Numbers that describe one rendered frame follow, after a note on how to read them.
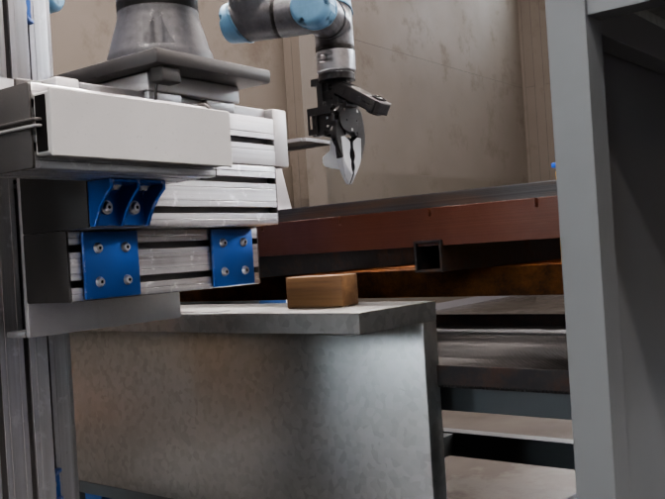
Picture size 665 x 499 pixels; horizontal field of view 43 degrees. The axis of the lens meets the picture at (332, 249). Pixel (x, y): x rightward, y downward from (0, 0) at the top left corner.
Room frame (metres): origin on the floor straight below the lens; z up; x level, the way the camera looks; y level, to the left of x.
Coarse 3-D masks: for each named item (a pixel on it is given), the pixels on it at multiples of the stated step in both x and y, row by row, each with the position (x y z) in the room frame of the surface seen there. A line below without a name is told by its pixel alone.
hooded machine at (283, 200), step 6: (276, 174) 5.47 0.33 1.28; (282, 174) 5.53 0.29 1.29; (276, 180) 5.47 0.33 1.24; (282, 180) 5.52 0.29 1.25; (282, 186) 5.51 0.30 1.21; (282, 192) 5.51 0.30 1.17; (282, 198) 5.51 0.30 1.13; (288, 198) 5.56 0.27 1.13; (282, 204) 5.50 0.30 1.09; (288, 204) 5.56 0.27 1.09
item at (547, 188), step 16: (448, 192) 1.36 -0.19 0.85; (464, 192) 1.35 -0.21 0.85; (480, 192) 1.33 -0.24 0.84; (496, 192) 1.31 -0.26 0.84; (512, 192) 1.30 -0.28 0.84; (528, 192) 1.28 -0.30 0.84; (544, 192) 1.26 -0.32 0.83; (304, 208) 1.55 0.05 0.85; (320, 208) 1.53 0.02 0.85; (336, 208) 1.51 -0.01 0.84; (352, 208) 1.49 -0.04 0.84; (368, 208) 1.46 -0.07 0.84; (384, 208) 1.44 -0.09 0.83; (400, 208) 1.42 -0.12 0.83; (416, 208) 1.40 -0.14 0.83
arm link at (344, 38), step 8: (336, 0) 1.61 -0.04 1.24; (344, 0) 1.62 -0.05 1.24; (344, 8) 1.61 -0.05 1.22; (344, 24) 1.60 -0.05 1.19; (344, 32) 1.61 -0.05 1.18; (352, 32) 1.64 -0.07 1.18; (320, 40) 1.62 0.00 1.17; (328, 40) 1.61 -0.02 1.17; (336, 40) 1.61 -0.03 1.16; (344, 40) 1.62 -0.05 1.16; (352, 40) 1.64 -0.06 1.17; (320, 48) 1.62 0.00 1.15; (328, 48) 1.61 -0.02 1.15; (352, 48) 1.63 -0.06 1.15
